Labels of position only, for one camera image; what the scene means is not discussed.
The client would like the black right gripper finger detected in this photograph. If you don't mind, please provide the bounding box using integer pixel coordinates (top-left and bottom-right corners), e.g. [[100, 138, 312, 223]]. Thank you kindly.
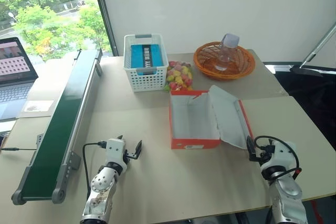
[[246, 135, 256, 157]]

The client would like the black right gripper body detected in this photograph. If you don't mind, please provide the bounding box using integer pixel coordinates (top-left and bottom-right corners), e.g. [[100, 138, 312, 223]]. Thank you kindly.
[[249, 144, 275, 165]]

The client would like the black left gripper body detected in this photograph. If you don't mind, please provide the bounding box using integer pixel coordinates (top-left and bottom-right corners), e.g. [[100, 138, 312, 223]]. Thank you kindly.
[[123, 150, 140, 163]]

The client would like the orange shoe box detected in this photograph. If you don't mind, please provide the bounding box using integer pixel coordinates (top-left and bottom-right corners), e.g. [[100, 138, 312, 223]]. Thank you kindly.
[[169, 84, 255, 151]]

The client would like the green conveyor belt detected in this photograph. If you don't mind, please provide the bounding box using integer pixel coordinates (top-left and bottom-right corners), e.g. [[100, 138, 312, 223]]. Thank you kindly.
[[11, 48, 103, 206]]

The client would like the blue and black box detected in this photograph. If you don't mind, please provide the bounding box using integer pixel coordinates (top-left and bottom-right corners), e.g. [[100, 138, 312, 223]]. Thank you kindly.
[[130, 43, 164, 76]]

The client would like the white perforated plastic basket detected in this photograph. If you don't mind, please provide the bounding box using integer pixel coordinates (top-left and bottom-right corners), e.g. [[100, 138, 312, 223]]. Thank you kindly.
[[123, 33, 170, 93]]

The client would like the orange wicker basket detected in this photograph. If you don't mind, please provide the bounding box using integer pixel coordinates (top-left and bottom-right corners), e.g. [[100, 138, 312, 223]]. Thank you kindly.
[[193, 41, 256, 81]]

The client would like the black side table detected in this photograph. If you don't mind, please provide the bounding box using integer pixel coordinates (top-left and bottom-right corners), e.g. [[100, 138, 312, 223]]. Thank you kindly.
[[262, 62, 336, 154]]

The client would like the bag of colourful candies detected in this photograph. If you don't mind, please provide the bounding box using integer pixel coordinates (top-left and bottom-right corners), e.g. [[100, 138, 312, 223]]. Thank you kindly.
[[163, 60, 194, 92]]

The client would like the white paper card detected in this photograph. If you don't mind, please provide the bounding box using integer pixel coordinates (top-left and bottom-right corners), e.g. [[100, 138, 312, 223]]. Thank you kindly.
[[24, 99, 55, 113]]

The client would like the clear plastic bottle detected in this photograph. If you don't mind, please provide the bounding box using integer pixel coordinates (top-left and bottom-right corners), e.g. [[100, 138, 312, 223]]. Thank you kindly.
[[213, 33, 240, 72]]

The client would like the grey metal stand pole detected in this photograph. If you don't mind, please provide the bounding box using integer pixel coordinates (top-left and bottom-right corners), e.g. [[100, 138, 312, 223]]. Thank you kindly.
[[289, 21, 336, 78]]

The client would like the grey laptop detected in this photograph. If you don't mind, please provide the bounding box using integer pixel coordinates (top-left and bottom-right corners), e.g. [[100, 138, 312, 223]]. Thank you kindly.
[[0, 37, 39, 123]]

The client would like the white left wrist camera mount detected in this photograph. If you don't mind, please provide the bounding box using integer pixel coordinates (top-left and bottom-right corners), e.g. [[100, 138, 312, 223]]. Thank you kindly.
[[106, 137, 127, 167]]

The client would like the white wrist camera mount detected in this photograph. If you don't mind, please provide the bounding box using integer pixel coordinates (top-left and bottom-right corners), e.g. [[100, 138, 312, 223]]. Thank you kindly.
[[261, 140, 297, 170], [106, 137, 127, 167]]

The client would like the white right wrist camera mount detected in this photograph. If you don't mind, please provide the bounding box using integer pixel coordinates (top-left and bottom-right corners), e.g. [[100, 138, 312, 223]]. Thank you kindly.
[[261, 140, 297, 170]]

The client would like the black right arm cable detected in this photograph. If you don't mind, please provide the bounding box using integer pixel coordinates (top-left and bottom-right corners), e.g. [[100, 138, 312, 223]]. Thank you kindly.
[[254, 135, 302, 180]]

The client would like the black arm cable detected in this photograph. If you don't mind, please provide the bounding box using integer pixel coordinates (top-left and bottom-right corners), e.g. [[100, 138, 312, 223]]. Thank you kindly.
[[82, 141, 108, 201], [254, 135, 302, 180]]

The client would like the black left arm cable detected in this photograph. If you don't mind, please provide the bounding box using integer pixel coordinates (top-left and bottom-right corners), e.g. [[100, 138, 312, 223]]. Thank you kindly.
[[82, 141, 108, 201]]

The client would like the thin black plug cable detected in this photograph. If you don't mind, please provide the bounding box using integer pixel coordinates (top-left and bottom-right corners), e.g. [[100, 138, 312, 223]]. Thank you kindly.
[[0, 147, 37, 153]]

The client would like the dark window frame post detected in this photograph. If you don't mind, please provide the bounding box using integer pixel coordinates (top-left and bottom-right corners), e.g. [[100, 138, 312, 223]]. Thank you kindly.
[[89, 0, 119, 58]]

